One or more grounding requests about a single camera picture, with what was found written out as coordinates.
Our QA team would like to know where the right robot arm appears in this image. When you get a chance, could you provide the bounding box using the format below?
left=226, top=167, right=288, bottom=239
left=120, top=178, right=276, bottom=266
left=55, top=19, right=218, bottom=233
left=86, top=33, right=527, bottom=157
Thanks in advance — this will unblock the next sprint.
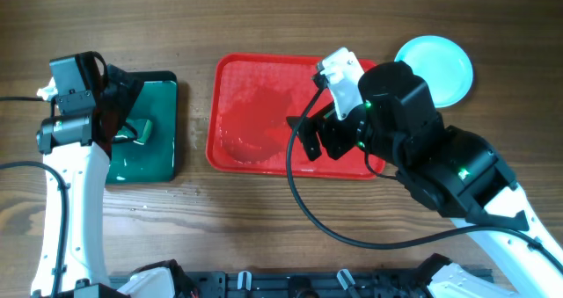
left=288, top=62, right=562, bottom=297

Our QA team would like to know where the red plastic tray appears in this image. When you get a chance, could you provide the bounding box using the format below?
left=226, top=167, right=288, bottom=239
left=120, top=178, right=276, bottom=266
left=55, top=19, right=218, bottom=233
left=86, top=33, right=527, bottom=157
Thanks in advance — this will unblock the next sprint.
left=205, top=52, right=387, bottom=181

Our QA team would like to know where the green dish sponge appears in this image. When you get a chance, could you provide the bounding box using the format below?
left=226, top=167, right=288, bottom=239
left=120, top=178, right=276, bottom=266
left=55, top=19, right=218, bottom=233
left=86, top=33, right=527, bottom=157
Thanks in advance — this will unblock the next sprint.
left=113, top=119, right=153, bottom=145

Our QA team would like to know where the light blue plate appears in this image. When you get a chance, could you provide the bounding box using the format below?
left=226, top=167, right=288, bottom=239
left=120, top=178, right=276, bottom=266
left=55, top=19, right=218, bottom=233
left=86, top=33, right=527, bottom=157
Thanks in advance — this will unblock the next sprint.
left=394, top=35, right=474, bottom=108

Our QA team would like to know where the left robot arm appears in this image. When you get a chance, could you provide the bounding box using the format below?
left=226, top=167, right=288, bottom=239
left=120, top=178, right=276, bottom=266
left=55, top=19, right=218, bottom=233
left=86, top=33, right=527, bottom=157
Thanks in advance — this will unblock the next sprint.
left=30, top=65, right=144, bottom=297

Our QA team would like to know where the black tray with green water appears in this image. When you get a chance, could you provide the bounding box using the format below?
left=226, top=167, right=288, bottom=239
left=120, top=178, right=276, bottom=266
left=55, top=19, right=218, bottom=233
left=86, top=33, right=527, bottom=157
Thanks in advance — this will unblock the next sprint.
left=106, top=71, right=179, bottom=185

